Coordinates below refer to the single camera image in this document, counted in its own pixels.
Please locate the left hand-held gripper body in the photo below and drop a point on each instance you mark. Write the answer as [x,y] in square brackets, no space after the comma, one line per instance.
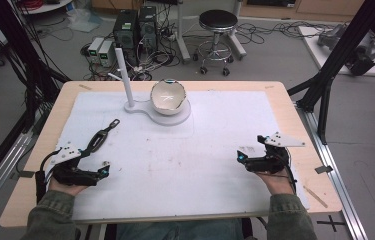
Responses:
[70,175]

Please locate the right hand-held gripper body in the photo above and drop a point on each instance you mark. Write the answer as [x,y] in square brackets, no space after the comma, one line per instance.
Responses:
[271,160]

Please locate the person's left hand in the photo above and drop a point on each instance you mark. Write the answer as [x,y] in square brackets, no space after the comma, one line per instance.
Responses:
[66,189]

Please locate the person's right hand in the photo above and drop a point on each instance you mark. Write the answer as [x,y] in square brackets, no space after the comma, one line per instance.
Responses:
[276,183]

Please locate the grey tape piece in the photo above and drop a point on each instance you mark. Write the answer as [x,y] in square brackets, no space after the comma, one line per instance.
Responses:
[21,174]
[323,169]

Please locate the wooden stick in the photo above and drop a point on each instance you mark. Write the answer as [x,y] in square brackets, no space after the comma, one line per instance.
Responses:
[315,196]

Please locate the white table mat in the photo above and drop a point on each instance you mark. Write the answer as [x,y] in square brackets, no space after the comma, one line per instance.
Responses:
[181,166]

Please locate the person's legs in jeans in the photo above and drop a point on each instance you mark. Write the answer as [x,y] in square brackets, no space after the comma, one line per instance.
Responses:
[178,230]

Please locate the white bowl with teal rim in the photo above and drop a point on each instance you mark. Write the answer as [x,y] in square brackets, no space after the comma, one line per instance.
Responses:
[168,96]

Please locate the white power supply unit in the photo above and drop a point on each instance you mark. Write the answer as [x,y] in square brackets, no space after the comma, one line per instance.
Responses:
[95,48]
[106,53]

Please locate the grey table leg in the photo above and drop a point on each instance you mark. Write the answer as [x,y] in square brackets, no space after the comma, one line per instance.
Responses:
[182,36]
[236,40]

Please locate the white floor board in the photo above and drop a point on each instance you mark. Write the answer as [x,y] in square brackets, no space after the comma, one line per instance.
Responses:
[311,43]

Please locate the black round stool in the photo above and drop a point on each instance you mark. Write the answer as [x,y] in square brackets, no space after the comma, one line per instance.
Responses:
[217,23]

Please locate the black computer tower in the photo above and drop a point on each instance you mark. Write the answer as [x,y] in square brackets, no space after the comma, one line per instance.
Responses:
[125,33]
[147,26]

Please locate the grey and black machine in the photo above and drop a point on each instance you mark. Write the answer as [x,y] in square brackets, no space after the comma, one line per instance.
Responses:
[361,53]

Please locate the clear plastic bag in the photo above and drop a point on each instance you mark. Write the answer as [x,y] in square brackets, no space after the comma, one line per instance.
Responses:
[83,18]

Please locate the white round table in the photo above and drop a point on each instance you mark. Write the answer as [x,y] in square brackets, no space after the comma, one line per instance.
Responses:
[46,6]

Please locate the white stand with post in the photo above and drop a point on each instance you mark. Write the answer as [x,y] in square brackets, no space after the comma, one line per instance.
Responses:
[125,83]

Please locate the black metal frame post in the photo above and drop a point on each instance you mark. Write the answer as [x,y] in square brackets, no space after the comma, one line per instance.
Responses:
[11,43]
[341,53]

